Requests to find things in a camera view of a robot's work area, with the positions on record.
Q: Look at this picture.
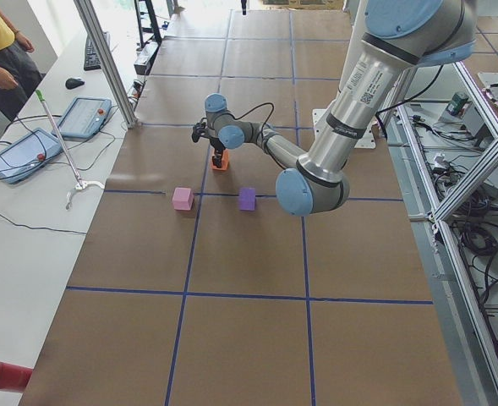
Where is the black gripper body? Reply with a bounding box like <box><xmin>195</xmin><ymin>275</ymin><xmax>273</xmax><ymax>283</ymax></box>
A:
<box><xmin>211</xmin><ymin>137</ymin><xmax>225</xmax><ymax>157</ymax></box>

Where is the orange foam block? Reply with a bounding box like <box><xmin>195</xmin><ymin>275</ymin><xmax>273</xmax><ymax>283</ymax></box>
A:
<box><xmin>211</xmin><ymin>150</ymin><xmax>229</xmax><ymax>171</ymax></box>

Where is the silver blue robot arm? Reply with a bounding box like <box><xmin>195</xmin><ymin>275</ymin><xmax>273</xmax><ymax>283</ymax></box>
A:
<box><xmin>192</xmin><ymin>1</ymin><xmax>477</xmax><ymax>217</ymax></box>

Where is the blue tape line lengthwise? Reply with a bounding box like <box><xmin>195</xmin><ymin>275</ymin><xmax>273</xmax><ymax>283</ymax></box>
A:
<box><xmin>163</xmin><ymin>9</ymin><xmax>233</xmax><ymax>406</ymax></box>

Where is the blue tape line crosswise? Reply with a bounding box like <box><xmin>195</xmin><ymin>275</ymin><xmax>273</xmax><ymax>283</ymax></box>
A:
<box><xmin>65</xmin><ymin>286</ymin><xmax>434</xmax><ymax>305</ymax></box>

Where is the purple foam block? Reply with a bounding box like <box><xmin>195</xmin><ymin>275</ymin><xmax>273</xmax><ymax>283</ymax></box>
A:
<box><xmin>238</xmin><ymin>187</ymin><xmax>256</xmax><ymax>211</ymax></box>

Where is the pink foam block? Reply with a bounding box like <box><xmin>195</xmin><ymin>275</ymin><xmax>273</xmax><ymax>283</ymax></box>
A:
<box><xmin>172</xmin><ymin>187</ymin><xmax>194</xmax><ymax>211</ymax></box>

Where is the far blue teach pendant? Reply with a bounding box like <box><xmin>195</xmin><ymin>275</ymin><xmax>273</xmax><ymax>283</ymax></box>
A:
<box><xmin>57</xmin><ymin>96</ymin><xmax>112</xmax><ymax>140</ymax></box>

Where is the blue teach pendant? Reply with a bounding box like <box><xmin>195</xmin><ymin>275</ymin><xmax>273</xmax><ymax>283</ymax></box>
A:
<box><xmin>0</xmin><ymin>128</ymin><xmax>62</xmax><ymax>184</ymax></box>
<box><xmin>57</xmin><ymin>96</ymin><xmax>112</xmax><ymax>140</ymax></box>

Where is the brown paper table cover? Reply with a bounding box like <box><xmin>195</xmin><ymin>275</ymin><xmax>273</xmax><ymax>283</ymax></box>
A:
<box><xmin>21</xmin><ymin>9</ymin><xmax>462</xmax><ymax>405</ymax></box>

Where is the reacher grabber stick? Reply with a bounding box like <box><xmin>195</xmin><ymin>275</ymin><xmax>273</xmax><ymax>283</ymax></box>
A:
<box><xmin>35</xmin><ymin>90</ymin><xmax>105</xmax><ymax>210</ymax></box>

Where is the black keyboard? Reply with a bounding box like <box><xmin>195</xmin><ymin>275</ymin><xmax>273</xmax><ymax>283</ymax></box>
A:
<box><xmin>83</xmin><ymin>36</ymin><xmax>101</xmax><ymax>71</ymax></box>

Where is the black computer mouse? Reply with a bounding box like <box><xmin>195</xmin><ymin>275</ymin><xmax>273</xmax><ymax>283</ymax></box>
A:
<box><xmin>65</xmin><ymin>77</ymin><xmax>85</xmax><ymax>90</ymax></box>

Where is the near blue teach pendant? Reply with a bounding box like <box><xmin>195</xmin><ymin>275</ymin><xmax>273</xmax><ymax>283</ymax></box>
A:
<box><xmin>0</xmin><ymin>128</ymin><xmax>62</xmax><ymax>184</ymax></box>

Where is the person in yellow shirt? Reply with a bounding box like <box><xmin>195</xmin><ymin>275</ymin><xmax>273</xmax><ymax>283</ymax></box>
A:
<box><xmin>0</xmin><ymin>10</ymin><xmax>43</xmax><ymax>121</ymax></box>

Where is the green box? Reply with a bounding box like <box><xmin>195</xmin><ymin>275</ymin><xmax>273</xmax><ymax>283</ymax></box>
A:
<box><xmin>446</xmin><ymin>91</ymin><xmax>468</xmax><ymax>116</ymax></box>

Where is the red cylinder object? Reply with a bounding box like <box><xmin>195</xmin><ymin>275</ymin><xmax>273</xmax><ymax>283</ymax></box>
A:
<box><xmin>0</xmin><ymin>361</ymin><xmax>33</xmax><ymax>393</ymax></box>

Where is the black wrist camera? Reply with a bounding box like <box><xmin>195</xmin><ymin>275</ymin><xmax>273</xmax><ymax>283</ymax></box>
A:
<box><xmin>191</xmin><ymin>122</ymin><xmax>208</xmax><ymax>143</ymax></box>

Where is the black camera cable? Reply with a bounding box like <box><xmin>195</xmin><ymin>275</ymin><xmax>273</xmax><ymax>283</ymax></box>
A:
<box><xmin>231</xmin><ymin>101</ymin><xmax>276</xmax><ymax>128</ymax></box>

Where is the aluminium frame post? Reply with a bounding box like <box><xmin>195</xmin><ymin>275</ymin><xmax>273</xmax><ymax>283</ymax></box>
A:
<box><xmin>74</xmin><ymin>0</ymin><xmax>138</xmax><ymax>129</ymax></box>

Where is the aluminium side rail frame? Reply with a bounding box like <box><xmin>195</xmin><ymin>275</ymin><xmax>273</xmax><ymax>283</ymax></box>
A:
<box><xmin>397</xmin><ymin>63</ymin><xmax>498</xmax><ymax>393</ymax></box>

